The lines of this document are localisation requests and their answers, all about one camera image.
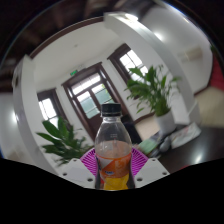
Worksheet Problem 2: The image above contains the brown framed window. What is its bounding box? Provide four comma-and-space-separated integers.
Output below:
107, 43, 151, 84
36, 88, 66, 129

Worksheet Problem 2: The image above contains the printed paper magazine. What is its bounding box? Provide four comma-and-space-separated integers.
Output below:
169, 121, 203, 150

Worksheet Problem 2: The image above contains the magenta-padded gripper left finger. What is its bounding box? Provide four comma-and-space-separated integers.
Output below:
60, 147, 100, 190

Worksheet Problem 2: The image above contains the green book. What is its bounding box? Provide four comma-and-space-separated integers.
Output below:
138, 138, 158, 156

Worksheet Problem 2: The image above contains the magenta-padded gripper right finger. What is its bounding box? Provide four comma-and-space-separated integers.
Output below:
129, 147, 171, 188

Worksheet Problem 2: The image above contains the white wall heater unit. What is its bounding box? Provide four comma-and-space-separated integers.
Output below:
178, 46, 204, 63

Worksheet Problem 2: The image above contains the brown wooden double door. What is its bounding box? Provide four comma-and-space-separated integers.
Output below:
61, 61, 129, 141

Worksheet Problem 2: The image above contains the orange soda plastic bottle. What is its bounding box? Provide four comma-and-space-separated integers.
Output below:
94, 102, 136, 191

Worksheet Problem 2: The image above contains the black chair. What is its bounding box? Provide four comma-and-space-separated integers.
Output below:
120, 114, 143, 145

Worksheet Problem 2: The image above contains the red carpeted staircase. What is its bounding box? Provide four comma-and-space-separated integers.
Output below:
209, 54, 224, 91

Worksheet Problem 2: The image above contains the potted green plant white pot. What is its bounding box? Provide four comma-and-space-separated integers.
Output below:
35, 116, 94, 166
125, 64, 183, 136

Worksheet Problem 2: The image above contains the small grey round object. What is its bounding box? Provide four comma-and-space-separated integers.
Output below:
159, 135, 173, 154

